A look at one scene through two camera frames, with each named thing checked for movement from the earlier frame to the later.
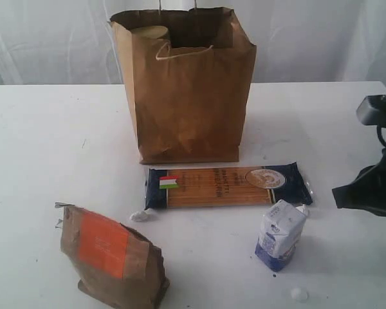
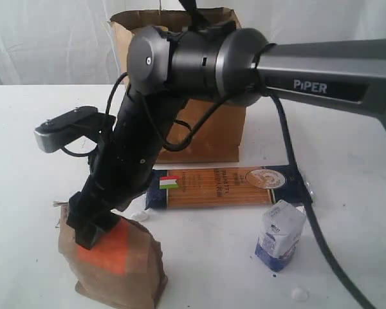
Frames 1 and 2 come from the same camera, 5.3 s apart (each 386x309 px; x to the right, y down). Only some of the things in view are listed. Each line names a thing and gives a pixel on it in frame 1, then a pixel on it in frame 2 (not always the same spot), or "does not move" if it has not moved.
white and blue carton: (281, 227) does not move
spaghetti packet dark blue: (225, 187) does not move
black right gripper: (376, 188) to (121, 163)
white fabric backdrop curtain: (70, 42) does not move
